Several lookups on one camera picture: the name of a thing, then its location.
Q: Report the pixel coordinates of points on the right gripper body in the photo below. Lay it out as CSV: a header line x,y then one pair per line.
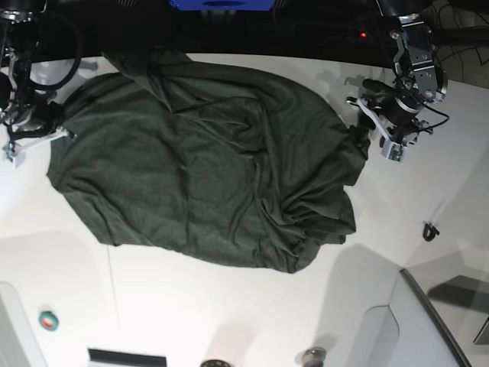
x,y
42,122

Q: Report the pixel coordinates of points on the black clip on table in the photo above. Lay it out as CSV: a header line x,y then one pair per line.
x,y
430,232

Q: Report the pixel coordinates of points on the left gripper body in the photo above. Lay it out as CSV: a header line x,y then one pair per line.
x,y
397,107

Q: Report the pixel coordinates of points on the blue mount plate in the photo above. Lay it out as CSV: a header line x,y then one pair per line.
x,y
217,5

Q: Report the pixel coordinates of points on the black cable bundle background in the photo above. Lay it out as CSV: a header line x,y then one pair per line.
x,y
462,45

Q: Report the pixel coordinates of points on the grey round knob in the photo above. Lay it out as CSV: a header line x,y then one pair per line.
x,y
313,357

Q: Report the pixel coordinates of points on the dark green t-shirt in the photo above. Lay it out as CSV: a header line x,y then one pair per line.
x,y
230,165

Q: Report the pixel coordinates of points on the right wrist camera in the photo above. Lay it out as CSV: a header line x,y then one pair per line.
x,y
14,154

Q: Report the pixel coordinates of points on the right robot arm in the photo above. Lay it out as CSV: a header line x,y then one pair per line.
x,y
23,27

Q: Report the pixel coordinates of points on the black round dial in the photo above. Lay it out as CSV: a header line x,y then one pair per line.
x,y
215,363

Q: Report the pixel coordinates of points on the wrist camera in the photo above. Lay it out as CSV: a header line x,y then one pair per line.
x,y
14,154
393,151

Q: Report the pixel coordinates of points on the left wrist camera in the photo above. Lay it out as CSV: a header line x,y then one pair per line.
x,y
393,151

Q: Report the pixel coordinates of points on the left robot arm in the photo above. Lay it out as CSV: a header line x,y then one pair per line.
x,y
414,59

